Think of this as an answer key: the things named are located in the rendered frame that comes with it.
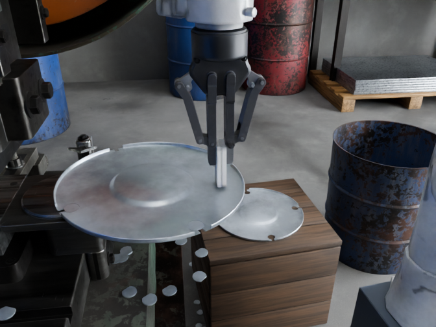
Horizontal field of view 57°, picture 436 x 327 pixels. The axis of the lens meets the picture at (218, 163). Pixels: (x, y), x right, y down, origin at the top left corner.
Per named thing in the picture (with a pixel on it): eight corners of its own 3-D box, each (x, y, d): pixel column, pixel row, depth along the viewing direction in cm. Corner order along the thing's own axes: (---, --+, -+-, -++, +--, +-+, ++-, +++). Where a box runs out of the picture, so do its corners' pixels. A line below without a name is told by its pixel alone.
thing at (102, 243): (181, 227, 75) (178, 163, 69) (185, 281, 63) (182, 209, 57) (42, 238, 72) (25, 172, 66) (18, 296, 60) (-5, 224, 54)
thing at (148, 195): (96, 275, 45) (95, 270, 45) (32, 169, 66) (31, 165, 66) (283, 202, 61) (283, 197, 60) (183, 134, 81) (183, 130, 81)
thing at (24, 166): (48, 164, 86) (39, 119, 81) (26, 209, 71) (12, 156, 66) (19, 165, 85) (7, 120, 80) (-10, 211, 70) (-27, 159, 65)
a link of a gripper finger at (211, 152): (216, 134, 59) (195, 135, 59) (216, 165, 61) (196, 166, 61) (215, 130, 60) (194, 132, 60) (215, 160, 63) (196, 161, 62)
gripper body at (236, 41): (188, 32, 49) (191, 104, 53) (257, 29, 50) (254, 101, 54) (185, 22, 55) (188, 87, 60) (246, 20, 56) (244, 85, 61)
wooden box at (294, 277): (286, 250, 168) (293, 178, 151) (327, 323, 135) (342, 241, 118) (191, 265, 160) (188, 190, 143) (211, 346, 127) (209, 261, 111)
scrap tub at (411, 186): (390, 211, 193) (412, 117, 170) (444, 273, 156) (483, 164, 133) (305, 218, 188) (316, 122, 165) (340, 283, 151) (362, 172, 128)
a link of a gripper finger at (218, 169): (221, 146, 59) (216, 147, 59) (221, 187, 62) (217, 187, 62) (218, 138, 62) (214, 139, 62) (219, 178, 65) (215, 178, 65)
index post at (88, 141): (98, 175, 81) (91, 132, 77) (96, 182, 79) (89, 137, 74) (84, 176, 81) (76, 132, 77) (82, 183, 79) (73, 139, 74)
